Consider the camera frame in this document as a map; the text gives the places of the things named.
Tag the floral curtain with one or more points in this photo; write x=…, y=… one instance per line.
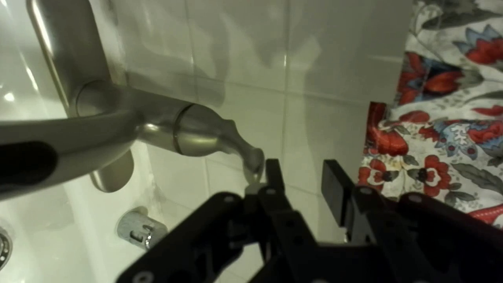
x=445, y=130

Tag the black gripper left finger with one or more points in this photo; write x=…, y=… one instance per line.
x=272, y=220

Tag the brushed nickel faucet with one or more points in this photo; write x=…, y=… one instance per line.
x=104, y=126

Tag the metal sink drain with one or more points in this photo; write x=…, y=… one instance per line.
x=4, y=248

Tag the chrome sink fitting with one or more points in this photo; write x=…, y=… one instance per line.
x=140, y=229

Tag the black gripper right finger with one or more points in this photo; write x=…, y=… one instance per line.
x=409, y=236

